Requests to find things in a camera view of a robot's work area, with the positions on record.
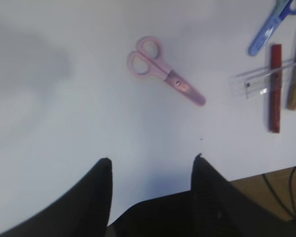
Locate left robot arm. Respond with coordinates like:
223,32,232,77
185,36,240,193
2,155,296,237

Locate transparent plastic ruler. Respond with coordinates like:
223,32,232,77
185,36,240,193
229,59,296,99

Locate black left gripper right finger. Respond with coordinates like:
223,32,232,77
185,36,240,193
191,155,296,237

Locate pink scissors with cover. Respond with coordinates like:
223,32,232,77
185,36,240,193
127,36,206,107

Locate red glitter pen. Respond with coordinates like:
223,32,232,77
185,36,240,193
269,44,282,133

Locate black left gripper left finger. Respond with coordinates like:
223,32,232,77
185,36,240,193
1,158,112,237

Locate blue scissors with cover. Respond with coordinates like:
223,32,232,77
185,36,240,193
248,0,296,56

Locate black cables under table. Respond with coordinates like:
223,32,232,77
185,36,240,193
261,165,296,220

